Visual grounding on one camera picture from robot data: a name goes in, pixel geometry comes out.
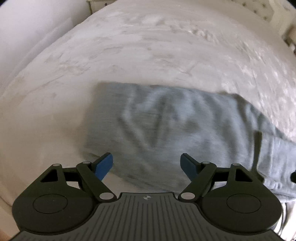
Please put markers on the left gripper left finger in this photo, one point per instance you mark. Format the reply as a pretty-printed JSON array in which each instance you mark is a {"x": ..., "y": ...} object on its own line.
[{"x": 92, "y": 174}]

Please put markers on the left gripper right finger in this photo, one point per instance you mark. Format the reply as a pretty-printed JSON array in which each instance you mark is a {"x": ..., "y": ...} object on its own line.
[{"x": 200, "y": 175}]

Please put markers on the grey-blue knit pants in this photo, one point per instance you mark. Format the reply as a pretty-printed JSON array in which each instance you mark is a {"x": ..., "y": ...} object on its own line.
[{"x": 148, "y": 128}]

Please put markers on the white floral bedspread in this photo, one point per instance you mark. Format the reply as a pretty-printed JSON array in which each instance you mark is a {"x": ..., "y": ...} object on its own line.
[{"x": 212, "y": 46}]

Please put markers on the cream tufted headboard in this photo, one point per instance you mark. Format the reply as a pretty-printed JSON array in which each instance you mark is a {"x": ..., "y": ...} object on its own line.
[{"x": 279, "y": 14}]

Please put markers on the cream right nightstand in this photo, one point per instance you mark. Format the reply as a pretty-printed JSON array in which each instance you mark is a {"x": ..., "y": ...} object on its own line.
[{"x": 96, "y": 5}]

